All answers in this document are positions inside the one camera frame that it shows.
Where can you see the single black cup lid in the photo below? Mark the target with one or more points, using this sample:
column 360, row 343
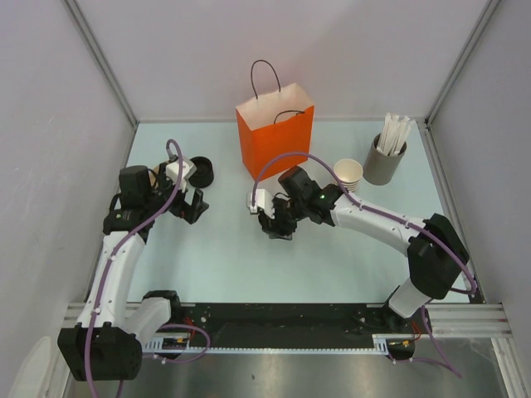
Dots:
column 277, row 229

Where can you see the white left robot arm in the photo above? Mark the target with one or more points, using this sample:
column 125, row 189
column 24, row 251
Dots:
column 106, row 344

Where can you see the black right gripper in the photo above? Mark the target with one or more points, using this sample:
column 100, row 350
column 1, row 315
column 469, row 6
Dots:
column 277, row 201

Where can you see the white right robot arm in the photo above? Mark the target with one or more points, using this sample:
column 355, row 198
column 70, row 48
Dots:
column 435, row 253

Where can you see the orange paper bag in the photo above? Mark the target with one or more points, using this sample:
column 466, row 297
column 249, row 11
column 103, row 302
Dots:
column 274, row 128

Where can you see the black lid stack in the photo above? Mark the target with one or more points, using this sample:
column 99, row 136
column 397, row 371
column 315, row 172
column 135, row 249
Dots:
column 204, row 174

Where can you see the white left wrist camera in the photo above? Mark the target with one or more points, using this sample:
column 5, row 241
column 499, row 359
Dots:
column 186, row 169

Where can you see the stacked brown paper cups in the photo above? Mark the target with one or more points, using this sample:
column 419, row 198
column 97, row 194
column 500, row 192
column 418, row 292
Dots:
column 349, row 172

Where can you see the grey straw holder tube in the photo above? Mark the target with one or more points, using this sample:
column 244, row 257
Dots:
column 378, row 168

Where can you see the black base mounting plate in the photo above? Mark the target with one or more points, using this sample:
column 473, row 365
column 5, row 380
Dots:
column 284, row 326

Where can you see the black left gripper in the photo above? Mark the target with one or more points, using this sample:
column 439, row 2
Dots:
column 187, row 211

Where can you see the aluminium frame rail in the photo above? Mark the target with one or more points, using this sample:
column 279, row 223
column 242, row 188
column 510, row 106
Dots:
column 461, row 320

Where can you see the brown pulp cup carrier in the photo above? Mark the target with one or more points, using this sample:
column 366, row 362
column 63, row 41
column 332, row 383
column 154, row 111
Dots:
column 156, row 178

